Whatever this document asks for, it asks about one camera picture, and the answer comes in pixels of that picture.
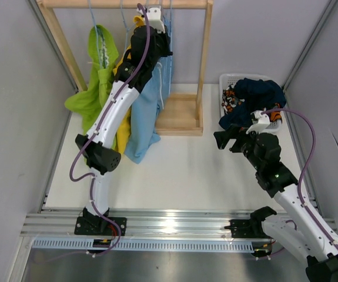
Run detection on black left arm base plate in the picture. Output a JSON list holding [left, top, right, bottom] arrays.
[[74, 216, 127, 236]]

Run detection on light blue shorts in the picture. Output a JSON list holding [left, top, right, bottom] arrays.
[[124, 56, 173, 164]]

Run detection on blue hanger of camouflage shorts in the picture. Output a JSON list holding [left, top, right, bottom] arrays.
[[169, 0, 173, 93]]

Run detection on lime green shorts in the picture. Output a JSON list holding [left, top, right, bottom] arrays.
[[65, 25, 119, 134]]

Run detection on yellow shorts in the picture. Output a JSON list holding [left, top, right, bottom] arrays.
[[115, 16, 145, 154]]

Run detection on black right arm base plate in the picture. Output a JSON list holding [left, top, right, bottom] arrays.
[[223, 219, 264, 239]]

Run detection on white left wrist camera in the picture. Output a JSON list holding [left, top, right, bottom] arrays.
[[134, 6, 167, 33]]

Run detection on blue hanger of navy shorts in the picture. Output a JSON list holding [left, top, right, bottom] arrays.
[[158, 0, 168, 18]]

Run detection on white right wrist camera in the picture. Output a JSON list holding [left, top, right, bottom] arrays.
[[246, 110, 270, 135]]

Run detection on blue hanger of yellow shorts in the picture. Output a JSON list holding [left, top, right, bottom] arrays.
[[119, 0, 134, 40]]

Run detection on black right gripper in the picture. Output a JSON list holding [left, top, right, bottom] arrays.
[[213, 124, 263, 172]]

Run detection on wooden clothes rack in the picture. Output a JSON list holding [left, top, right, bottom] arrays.
[[36, 1, 213, 136]]

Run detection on slotted cable duct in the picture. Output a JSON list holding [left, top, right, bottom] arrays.
[[32, 237, 266, 253]]

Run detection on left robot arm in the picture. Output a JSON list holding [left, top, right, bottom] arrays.
[[74, 25, 173, 236]]

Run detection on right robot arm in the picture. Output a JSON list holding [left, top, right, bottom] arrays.
[[213, 126, 338, 281]]

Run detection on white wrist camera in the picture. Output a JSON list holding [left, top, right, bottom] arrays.
[[134, 6, 167, 33], [246, 110, 270, 135]]

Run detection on white plastic basket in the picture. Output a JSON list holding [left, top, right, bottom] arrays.
[[219, 73, 284, 133]]

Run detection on navy blue shorts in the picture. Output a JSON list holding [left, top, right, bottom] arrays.
[[218, 77, 287, 132]]

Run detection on orange camouflage patterned shorts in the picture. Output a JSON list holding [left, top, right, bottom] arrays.
[[221, 88, 283, 123]]

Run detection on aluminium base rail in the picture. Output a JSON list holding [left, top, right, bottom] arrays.
[[19, 209, 338, 237]]

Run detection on blue hanger of green shorts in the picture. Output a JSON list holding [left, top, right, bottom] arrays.
[[86, 0, 106, 70]]

